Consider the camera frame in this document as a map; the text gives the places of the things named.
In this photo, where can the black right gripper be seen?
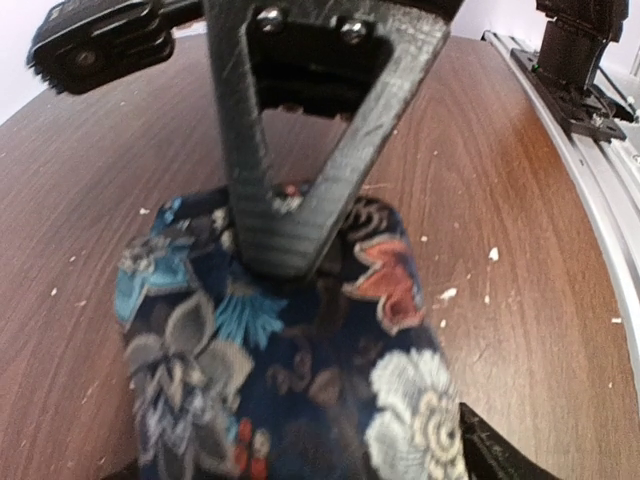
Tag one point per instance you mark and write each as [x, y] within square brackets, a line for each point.
[362, 60]

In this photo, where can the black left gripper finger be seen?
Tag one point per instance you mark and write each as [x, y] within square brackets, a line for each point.
[488, 455]

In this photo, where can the navy floral patterned tie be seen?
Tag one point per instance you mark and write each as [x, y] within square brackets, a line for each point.
[238, 377]

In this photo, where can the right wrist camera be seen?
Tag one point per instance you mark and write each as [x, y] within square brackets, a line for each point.
[83, 45]

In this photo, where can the aluminium front rail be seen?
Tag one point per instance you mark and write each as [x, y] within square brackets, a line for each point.
[606, 176]

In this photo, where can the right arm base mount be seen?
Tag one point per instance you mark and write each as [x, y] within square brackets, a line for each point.
[564, 69]

